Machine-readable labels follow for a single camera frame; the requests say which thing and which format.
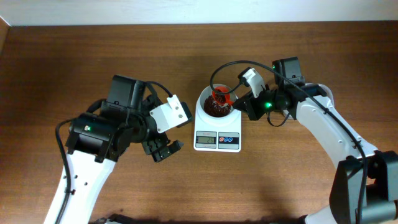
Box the white round bowl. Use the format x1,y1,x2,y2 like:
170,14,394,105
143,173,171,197
199,84,238,118

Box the clear plastic container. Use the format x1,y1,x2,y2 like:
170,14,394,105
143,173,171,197
282,83,335,121

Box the orange measuring scoop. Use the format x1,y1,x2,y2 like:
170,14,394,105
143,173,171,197
212,85,233,106

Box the white digital kitchen scale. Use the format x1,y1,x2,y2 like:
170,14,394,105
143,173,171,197
193,90,243,153

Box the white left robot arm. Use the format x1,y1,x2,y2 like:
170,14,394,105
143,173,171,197
45,95,192,223

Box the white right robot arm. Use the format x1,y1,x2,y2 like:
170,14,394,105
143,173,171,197
233,57,397,223

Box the red beans in bowl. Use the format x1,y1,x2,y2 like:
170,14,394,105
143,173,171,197
204,96,231,118

